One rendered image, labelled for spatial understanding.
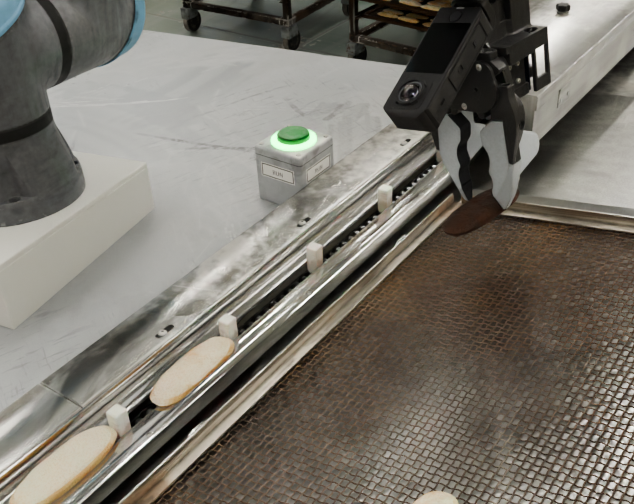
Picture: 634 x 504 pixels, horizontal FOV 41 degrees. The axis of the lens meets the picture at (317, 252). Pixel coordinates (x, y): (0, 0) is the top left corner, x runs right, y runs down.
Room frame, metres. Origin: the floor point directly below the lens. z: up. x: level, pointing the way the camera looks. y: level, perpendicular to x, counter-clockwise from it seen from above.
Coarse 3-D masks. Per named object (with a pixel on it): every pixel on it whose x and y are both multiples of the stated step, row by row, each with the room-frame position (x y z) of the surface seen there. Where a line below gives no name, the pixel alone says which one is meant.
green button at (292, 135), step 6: (288, 126) 0.93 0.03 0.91; (294, 126) 0.93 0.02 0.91; (300, 126) 0.93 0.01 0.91; (282, 132) 0.91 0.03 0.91; (288, 132) 0.91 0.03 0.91; (294, 132) 0.91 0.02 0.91; (300, 132) 0.91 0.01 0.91; (306, 132) 0.91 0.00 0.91; (282, 138) 0.90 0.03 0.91; (288, 138) 0.90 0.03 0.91; (294, 138) 0.89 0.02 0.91; (300, 138) 0.89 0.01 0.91; (306, 138) 0.90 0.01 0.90; (288, 144) 0.89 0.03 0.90; (294, 144) 0.89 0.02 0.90
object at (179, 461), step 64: (384, 256) 0.65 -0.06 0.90; (448, 256) 0.65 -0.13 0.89; (320, 320) 0.56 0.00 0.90; (448, 320) 0.55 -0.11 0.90; (576, 320) 0.52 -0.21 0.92; (256, 384) 0.49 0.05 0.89; (448, 384) 0.46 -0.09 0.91; (192, 448) 0.43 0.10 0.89; (320, 448) 0.41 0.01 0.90; (512, 448) 0.39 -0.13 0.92; (576, 448) 0.38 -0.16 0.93
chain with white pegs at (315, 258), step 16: (416, 176) 0.90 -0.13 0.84; (384, 192) 0.82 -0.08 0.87; (400, 192) 0.87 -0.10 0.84; (384, 208) 0.82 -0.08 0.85; (320, 256) 0.72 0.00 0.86; (288, 288) 0.69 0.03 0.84; (272, 304) 0.66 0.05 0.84; (224, 320) 0.60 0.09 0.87; (256, 320) 0.64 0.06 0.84; (224, 336) 0.60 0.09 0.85; (112, 416) 0.49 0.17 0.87; (128, 416) 0.50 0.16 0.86; (144, 416) 0.52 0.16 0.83
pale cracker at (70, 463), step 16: (96, 432) 0.48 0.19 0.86; (112, 432) 0.49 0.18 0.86; (64, 448) 0.47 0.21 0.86; (80, 448) 0.47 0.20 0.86; (96, 448) 0.47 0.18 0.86; (48, 464) 0.45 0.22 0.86; (64, 464) 0.45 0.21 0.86; (80, 464) 0.45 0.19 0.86; (96, 464) 0.46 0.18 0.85; (32, 480) 0.44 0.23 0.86; (48, 480) 0.43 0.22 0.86; (64, 480) 0.44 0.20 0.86; (16, 496) 0.42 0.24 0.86; (32, 496) 0.42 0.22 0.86; (48, 496) 0.42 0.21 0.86
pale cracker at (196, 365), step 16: (192, 352) 0.57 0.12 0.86; (208, 352) 0.57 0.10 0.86; (224, 352) 0.58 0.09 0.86; (176, 368) 0.55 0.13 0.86; (192, 368) 0.55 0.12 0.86; (208, 368) 0.55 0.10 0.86; (160, 384) 0.54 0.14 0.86; (176, 384) 0.53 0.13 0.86; (192, 384) 0.54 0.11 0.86; (160, 400) 0.52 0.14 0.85; (176, 400) 0.52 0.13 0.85
